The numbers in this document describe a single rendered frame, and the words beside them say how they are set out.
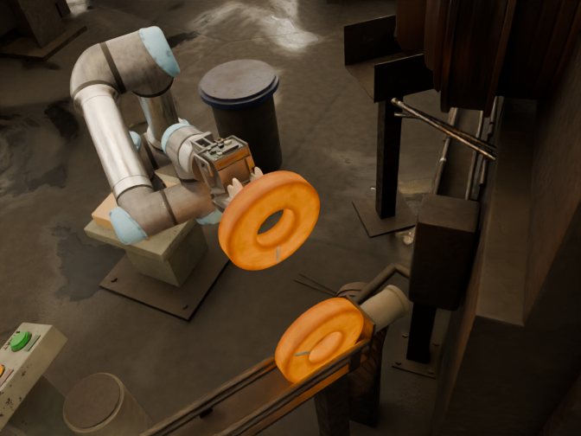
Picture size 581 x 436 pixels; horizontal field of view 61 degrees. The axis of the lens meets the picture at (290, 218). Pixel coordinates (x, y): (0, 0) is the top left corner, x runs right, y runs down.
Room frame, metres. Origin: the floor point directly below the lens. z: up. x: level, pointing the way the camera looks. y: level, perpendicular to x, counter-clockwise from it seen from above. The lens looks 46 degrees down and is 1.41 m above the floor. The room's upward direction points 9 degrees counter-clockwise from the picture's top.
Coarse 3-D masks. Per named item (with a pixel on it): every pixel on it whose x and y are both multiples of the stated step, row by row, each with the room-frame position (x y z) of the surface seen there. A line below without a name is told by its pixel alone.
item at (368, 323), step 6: (366, 318) 0.43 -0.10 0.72; (366, 324) 0.42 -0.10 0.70; (372, 324) 0.41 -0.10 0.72; (366, 330) 0.42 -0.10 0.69; (372, 330) 0.41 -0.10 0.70; (360, 336) 0.43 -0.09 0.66; (366, 336) 0.42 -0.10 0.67; (372, 336) 0.41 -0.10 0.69; (372, 342) 0.41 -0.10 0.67; (366, 354) 0.41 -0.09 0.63
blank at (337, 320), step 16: (320, 304) 0.42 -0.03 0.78; (336, 304) 0.42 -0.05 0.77; (352, 304) 0.44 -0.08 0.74; (304, 320) 0.40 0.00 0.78; (320, 320) 0.39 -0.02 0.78; (336, 320) 0.40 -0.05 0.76; (352, 320) 0.42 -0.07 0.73; (288, 336) 0.39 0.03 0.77; (304, 336) 0.38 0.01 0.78; (320, 336) 0.39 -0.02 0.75; (336, 336) 0.42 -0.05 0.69; (352, 336) 0.42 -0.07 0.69; (288, 352) 0.37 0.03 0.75; (304, 352) 0.37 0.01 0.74; (320, 352) 0.40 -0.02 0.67; (336, 352) 0.40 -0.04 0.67; (288, 368) 0.36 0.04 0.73; (304, 368) 0.37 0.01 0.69
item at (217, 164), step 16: (192, 144) 0.66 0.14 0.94; (208, 144) 0.64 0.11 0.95; (224, 144) 0.62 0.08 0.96; (240, 144) 0.60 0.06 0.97; (192, 160) 0.65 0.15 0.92; (208, 160) 0.58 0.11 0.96; (224, 160) 0.57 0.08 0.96; (240, 160) 0.59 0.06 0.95; (208, 176) 0.59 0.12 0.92; (224, 176) 0.56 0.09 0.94; (240, 176) 0.58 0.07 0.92; (224, 192) 0.56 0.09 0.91
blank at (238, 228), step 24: (240, 192) 0.49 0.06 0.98; (264, 192) 0.47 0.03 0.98; (288, 192) 0.49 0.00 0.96; (312, 192) 0.51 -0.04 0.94; (240, 216) 0.45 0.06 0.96; (264, 216) 0.47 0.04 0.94; (288, 216) 0.51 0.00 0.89; (312, 216) 0.51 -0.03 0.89; (240, 240) 0.45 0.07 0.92; (264, 240) 0.48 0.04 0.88; (288, 240) 0.49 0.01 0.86; (240, 264) 0.45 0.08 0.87; (264, 264) 0.47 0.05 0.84
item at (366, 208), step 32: (352, 32) 1.46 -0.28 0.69; (384, 32) 1.47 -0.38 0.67; (352, 64) 1.45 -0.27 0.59; (384, 64) 1.20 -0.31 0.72; (416, 64) 1.21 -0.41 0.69; (384, 96) 1.20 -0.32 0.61; (384, 128) 1.29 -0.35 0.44; (384, 160) 1.29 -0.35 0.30; (384, 192) 1.29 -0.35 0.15; (384, 224) 1.26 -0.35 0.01
